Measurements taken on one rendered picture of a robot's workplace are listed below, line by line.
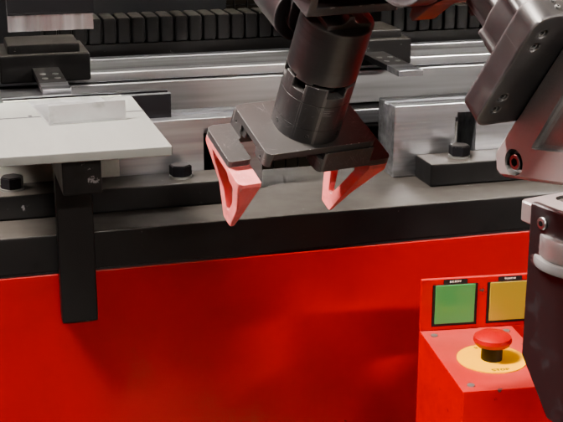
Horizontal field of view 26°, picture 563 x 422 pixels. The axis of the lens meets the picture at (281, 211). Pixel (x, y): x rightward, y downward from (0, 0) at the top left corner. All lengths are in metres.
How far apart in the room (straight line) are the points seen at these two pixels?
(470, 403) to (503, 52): 0.60
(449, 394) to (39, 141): 0.49
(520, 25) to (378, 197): 0.86
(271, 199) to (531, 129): 0.81
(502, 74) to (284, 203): 0.82
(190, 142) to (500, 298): 0.43
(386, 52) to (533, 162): 1.07
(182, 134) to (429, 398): 0.45
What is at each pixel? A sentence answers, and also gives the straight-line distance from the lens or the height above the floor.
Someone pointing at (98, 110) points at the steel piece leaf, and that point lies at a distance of 1.35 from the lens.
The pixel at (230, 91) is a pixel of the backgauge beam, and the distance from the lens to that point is 1.77.
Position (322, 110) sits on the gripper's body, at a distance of 0.95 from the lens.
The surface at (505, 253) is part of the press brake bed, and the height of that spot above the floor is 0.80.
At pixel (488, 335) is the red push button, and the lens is 1.28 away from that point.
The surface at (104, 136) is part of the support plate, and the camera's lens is 1.29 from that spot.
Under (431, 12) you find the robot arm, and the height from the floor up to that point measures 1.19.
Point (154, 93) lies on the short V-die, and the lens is 1.50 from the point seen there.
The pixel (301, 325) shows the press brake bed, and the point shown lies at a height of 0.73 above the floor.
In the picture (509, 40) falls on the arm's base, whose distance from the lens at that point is 0.68.
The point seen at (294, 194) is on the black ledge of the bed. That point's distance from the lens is 1.51.
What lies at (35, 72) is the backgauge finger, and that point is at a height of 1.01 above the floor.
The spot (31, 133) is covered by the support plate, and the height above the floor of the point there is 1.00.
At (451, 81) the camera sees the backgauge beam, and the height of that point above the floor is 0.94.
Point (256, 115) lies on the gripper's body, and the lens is 0.98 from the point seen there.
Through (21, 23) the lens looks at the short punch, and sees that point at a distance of 1.48.
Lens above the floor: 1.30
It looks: 17 degrees down
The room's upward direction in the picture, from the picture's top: straight up
